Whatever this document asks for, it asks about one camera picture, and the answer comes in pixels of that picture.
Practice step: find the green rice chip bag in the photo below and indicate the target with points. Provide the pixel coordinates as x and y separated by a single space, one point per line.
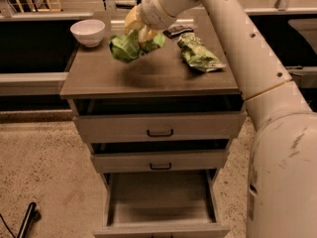
126 48

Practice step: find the black stand leg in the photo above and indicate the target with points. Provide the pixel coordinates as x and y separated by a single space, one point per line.
31 216

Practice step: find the top grey drawer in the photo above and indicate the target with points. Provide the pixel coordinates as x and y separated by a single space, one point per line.
159 127

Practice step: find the dark snack packet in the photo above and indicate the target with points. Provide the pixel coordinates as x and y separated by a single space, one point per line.
176 31

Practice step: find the white ceramic bowl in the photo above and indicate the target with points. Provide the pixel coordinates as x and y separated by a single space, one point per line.
89 32

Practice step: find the grey drawer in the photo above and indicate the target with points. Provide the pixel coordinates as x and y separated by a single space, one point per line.
159 127
170 204
156 162

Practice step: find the green chip bag on counter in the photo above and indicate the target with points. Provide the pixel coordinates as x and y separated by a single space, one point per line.
196 55

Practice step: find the grey drawer cabinet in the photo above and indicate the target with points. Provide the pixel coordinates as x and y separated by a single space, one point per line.
157 83

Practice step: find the bottom grey drawer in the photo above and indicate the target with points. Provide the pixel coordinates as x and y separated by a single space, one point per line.
170 204

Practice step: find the middle grey drawer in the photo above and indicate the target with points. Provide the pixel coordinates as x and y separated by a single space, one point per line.
156 162

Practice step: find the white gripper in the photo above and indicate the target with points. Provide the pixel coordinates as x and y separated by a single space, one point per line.
153 11

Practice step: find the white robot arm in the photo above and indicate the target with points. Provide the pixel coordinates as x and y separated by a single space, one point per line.
282 180

